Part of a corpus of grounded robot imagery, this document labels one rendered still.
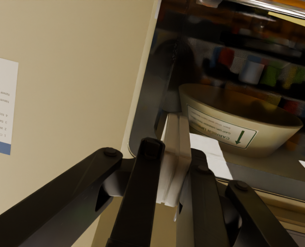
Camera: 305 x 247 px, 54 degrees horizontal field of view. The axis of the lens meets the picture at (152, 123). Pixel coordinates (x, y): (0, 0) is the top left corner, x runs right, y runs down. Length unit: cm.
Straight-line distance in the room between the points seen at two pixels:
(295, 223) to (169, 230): 15
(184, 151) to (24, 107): 76
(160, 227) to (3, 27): 68
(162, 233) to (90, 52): 55
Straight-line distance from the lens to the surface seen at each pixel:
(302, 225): 40
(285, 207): 41
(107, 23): 78
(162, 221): 34
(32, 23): 84
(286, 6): 27
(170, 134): 17
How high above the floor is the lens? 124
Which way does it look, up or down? 19 degrees up
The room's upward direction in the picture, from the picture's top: 166 degrees counter-clockwise
